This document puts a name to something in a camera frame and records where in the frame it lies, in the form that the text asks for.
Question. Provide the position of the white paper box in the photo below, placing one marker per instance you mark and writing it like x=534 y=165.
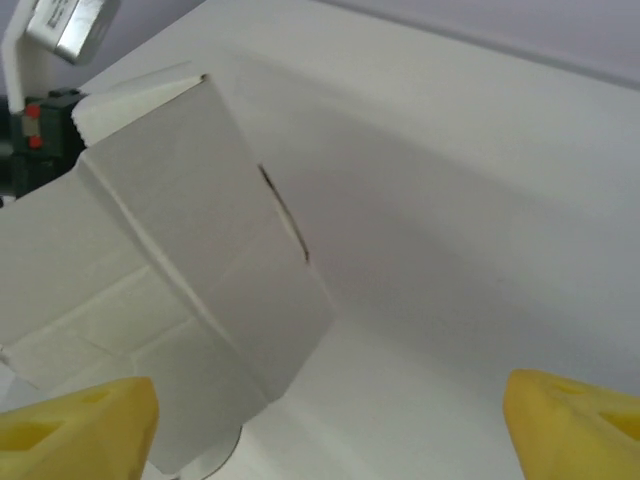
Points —
x=200 y=225

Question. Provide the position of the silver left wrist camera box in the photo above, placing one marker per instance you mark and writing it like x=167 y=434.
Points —
x=72 y=27

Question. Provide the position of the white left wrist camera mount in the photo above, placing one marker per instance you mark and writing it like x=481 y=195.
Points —
x=12 y=60

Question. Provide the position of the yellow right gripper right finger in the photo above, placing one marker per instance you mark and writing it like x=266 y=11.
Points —
x=575 y=435

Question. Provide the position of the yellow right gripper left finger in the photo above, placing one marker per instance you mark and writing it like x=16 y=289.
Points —
x=75 y=435

